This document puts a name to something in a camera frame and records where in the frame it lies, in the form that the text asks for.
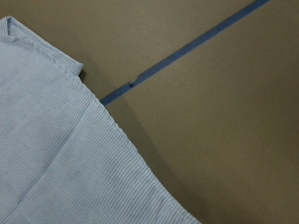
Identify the light blue striped shirt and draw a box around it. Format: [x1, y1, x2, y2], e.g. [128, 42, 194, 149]
[0, 16, 197, 224]

